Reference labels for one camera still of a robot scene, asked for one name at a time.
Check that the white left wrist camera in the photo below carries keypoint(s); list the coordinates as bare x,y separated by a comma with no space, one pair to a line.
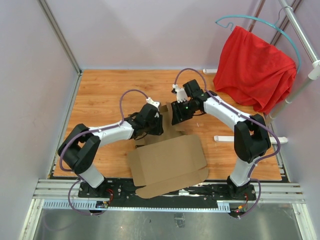
150,101

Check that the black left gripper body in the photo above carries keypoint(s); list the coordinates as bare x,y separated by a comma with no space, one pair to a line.
155,127

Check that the red cloth on hanger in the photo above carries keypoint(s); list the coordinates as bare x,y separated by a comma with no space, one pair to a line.
253,72

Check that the brown cardboard box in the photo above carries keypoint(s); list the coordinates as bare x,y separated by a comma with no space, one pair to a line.
172,161

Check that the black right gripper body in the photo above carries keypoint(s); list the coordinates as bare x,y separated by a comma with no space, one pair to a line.
183,110

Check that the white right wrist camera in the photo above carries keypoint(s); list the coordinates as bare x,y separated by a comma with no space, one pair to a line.
180,93

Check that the silver garment rack pole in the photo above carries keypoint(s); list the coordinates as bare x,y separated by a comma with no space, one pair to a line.
291,19

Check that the white garment rack base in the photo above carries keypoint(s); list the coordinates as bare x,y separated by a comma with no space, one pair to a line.
230,139

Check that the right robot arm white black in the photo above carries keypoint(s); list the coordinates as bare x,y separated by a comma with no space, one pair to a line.
250,136

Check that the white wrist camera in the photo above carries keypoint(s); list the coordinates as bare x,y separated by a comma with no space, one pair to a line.
150,101
180,93

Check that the grey slotted cable duct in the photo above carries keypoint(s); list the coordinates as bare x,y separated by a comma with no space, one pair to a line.
158,204

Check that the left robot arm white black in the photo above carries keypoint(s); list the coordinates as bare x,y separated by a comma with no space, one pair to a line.
80,147

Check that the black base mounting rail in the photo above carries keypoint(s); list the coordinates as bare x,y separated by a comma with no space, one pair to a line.
119,187

